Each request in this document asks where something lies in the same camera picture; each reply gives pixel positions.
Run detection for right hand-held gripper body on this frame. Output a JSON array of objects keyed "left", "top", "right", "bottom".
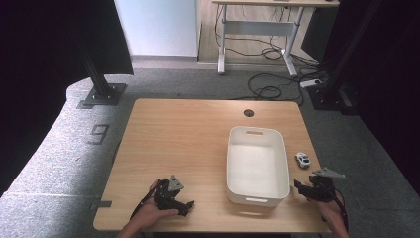
[{"left": 308, "top": 167, "right": 347, "bottom": 203}]

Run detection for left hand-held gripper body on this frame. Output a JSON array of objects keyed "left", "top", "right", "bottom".
[{"left": 154, "top": 174, "right": 186, "bottom": 212}]

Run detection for white toy police car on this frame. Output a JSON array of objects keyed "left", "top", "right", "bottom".
[{"left": 294, "top": 152, "right": 311, "bottom": 170}]

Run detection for white plastic bin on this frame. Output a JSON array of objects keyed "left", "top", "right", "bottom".
[{"left": 226, "top": 125, "right": 291, "bottom": 208}]

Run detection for person's left hand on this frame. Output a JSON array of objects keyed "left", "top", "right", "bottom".
[{"left": 131, "top": 178, "right": 180, "bottom": 230}]

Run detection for person's right hand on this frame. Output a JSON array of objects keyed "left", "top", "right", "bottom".
[{"left": 317, "top": 191, "right": 348, "bottom": 232}]

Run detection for black stand base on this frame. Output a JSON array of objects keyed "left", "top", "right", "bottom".
[{"left": 306, "top": 83, "right": 361, "bottom": 116}]

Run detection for white power strip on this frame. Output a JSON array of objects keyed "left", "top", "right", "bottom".
[{"left": 299, "top": 78, "right": 323, "bottom": 89}]

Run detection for dark curtain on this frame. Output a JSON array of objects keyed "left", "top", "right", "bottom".
[
  {"left": 300, "top": 0, "right": 420, "bottom": 187},
  {"left": 0, "top": 0, "right": 135, "bottom": 196}
]

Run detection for wooden desk with white legs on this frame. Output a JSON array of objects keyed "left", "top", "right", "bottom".
[{"left": 211, "top": 0, "right": 341, "bottom": 77}]

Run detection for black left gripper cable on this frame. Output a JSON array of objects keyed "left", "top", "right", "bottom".
[{"left": 129, "top": 178, "right": 162, "bottom": 221}]

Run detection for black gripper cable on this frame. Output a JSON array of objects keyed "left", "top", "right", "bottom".
[
  {"left": 129, "top": 178, "right": 162, "bottom": 221},
  {"left": 334, "top": 188, "right": 350, "bottom": 232}
]

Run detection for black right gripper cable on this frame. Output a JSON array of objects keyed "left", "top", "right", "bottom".
[{"left": 334, "top": 188, "right": 350, "bottom": 232}]

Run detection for black floor cables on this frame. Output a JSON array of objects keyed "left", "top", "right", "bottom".
[{"left": 214, "top": 4, "right": 331, "bottom": 107}]

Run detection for grey stand base plate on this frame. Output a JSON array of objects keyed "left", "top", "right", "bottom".
[{"left": 76, "top": 82, "right": 128, "bottom": 110}]

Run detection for black metal stand post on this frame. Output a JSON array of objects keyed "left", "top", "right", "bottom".
[
  {"left": 79, "top": 49, "right": 114, "bottom": 97},
  {"left": 325, "top": 0, "right": 384, "bottom": 100}
]

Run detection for white wall panel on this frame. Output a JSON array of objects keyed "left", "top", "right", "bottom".
[{"left": 114, "top": 0, "right": 200, "bottom": 58}]

